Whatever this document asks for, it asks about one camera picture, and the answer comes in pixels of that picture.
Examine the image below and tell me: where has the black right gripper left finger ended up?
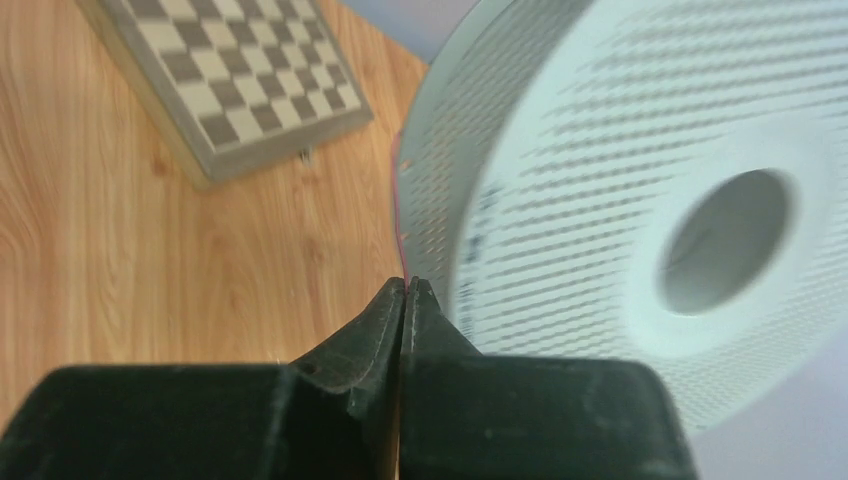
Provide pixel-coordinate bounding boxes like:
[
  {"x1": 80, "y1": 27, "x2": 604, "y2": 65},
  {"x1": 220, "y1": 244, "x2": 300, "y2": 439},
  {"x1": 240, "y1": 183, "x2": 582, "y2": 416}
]
[{"x1": 291, "y1": 278, "x2": 406, "y2": 479}]

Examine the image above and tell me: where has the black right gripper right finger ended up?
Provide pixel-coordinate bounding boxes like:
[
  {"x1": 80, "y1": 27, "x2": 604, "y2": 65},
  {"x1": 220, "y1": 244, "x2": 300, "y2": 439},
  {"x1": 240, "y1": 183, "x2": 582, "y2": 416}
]
[{"x1": 400, "y1": 277, "x2": 479, "y2": 479}]

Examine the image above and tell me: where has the wooden chessboard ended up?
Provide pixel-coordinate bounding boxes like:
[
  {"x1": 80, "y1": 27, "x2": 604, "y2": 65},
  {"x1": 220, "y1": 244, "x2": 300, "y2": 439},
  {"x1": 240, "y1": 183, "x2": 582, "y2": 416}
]
[{"x1": 79, "y1": 0, "x2": 373, "y2": 188}]

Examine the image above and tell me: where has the white plastic cable spool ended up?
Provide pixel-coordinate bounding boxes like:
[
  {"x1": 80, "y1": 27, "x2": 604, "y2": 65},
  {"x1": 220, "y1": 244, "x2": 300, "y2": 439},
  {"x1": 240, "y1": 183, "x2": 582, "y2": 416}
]
[{"x1": 394, "y1": 1, "x2": 847, "y2": 432}]

